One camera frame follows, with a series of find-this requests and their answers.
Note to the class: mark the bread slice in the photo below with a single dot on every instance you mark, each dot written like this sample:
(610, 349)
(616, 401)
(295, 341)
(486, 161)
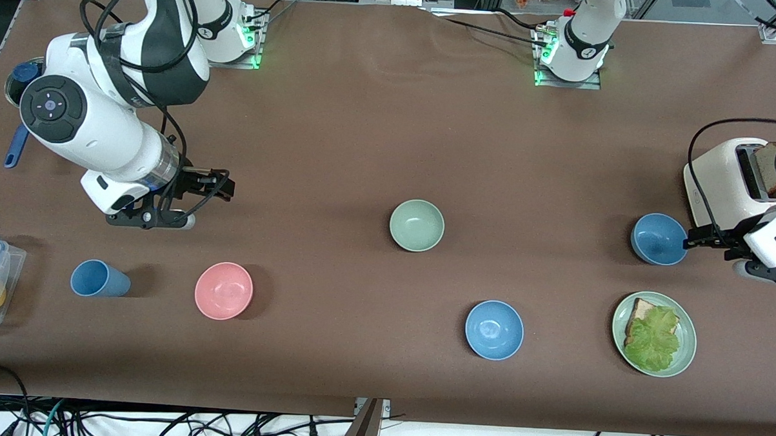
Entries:
(640, 311)

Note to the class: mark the green bowl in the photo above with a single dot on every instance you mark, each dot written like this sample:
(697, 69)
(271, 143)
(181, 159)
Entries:
(417, 225)

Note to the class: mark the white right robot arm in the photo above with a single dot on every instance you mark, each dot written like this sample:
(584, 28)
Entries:
(107, 137)

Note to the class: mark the brown toast slice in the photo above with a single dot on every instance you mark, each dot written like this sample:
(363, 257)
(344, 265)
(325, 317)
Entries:
(764, 166)

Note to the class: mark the pink bowl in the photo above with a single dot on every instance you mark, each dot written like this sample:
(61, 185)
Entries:
(224, 291)

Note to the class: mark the metal table bracket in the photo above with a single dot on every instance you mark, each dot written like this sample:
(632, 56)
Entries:
(384, 406)

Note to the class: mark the blue ribbed cup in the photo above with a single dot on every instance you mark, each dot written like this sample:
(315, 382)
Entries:
(100, 279)

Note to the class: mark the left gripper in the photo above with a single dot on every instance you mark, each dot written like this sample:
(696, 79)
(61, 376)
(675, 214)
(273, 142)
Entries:
(727, 238)

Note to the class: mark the blue bowl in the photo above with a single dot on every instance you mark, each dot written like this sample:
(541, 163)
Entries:
(659, 239)
(494, 330)

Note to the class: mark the cream toaster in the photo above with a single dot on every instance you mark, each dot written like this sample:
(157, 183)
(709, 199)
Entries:
(712, 184)

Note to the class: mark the green plate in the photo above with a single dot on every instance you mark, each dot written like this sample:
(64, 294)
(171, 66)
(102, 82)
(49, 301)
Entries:
(685, 351)

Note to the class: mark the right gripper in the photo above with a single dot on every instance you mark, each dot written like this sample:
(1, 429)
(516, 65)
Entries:
(192, 181)

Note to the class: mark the green lettuce leaf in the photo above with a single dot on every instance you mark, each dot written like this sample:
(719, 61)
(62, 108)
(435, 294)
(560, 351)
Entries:
(655, 340)

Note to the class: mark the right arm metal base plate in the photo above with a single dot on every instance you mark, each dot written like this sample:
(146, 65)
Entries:
(254, 62)

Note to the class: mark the glass lid with blue knob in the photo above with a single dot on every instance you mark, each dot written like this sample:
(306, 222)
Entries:
(25, 73)

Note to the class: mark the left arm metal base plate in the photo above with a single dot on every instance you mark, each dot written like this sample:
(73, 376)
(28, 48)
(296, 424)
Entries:
(593, 83)

